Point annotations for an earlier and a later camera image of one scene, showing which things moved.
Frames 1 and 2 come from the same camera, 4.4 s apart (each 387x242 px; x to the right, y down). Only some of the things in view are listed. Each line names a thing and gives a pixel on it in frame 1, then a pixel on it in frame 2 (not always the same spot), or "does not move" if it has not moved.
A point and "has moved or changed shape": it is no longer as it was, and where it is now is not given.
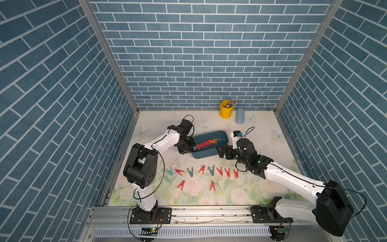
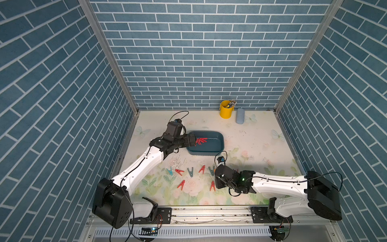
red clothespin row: [181, 184] does not move
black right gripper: [229, 148] to [217, 184]
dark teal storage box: [211, 150] has moved or changed shape
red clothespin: [202, 168] does not move
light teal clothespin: [170, 171] does not move
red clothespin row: [212, 185] does not move
